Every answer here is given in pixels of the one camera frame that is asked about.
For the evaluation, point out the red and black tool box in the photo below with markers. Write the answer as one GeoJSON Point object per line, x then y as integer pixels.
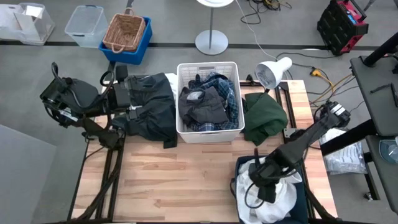
{"type": "Point", "coordinates": [339, 28]}

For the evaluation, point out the black aluminium rig frame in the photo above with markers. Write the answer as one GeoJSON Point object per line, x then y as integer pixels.
{"type": "Point", "coordinates": [107, 174]}

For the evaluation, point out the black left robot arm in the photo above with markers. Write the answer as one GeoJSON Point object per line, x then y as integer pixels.
{"type": "Point", "coordinates": [77, 93]}

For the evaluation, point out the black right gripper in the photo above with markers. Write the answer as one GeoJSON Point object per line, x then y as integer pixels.
{"type": "Point", "coordinates": [265, 177]}

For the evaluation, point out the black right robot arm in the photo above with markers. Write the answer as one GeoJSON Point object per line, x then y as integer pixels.
{"type": "Point", "coordinates": [311, 133]}

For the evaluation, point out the dark grey table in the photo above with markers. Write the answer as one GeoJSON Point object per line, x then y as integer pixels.
{"type": "Point", "coordinates": [385, 180]}

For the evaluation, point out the white shirt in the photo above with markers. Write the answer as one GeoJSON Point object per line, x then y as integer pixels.
{"type": "Point", "coordinates": [273, 211]}

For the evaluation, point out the white desk lamp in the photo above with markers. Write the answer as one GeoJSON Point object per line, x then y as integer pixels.
{"type": "Point", "coordinates": [276, 70]}

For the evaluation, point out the clear plastic bag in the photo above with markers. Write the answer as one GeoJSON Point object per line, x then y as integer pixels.
{"type": "Point", "coordinates": [345, 158]}

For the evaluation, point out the grey floor stand with disc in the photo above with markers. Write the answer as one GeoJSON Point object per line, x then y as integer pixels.
{"type": "Point", "coordinates": [211, 42]}

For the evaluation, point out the white cloth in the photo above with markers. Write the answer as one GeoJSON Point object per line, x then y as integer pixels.
{"type": "Point", "coordinates": [171, 82]}

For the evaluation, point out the grey board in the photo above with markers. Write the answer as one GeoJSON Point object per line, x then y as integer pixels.
{"type": "Point", "coordinates": [25, 180]}

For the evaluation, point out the clear plastic box with paper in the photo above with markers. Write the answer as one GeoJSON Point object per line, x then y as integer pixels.
{"type": "Point", "coordinates": [28, 28]}

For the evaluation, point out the white perforated plastic laundry basket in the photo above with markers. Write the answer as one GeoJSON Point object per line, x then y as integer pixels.
{"type": "Point", "coordinates": [211, 137]}

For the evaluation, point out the black side table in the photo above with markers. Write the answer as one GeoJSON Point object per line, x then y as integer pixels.
{"type": "Point", "coordinates": [379, 105]}

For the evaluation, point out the dark blue garment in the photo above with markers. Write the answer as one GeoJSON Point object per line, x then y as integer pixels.
{"type": "Point", "coordinates": [205, 109]}

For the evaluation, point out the navy and white fabric hamper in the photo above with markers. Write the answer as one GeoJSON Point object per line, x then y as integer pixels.
{"type": "Point", "coordinates": [300, 205]}

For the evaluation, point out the black support beam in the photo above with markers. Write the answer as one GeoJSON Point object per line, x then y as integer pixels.
{"type": "Point", "coordinates": [348, 138]}

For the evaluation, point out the dark green garment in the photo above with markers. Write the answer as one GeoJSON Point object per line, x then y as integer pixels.
{"type": "Point", "coordinates": [264, 118]}

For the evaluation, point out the blue plaid shirt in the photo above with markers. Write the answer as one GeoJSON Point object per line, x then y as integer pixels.
{"type": "Point", "coordinates": [230, 96]}

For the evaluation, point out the black tripod pole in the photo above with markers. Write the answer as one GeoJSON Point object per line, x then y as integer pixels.
{"type": "Point", "coordinates": [382, 49]}

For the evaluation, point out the clear plastic bin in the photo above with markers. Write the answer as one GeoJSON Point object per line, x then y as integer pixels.
{"type": "Point", "coordinates": [85, 25]}

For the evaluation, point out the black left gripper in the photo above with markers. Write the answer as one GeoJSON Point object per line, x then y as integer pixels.
{"type": "Point", "coordinates": [121, 96]}

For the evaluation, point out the wicker basket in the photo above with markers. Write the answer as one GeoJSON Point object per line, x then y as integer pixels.
{"type": "Point", "coordinates": [124, 31]}

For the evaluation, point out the black jacket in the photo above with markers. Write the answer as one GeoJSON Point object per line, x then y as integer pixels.
{"type": "Point", "coordinates": [155, 115]}

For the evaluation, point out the blue plastic bin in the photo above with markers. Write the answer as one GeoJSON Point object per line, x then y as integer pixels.
{"type": "Point", "coordinates": [130, 57]}

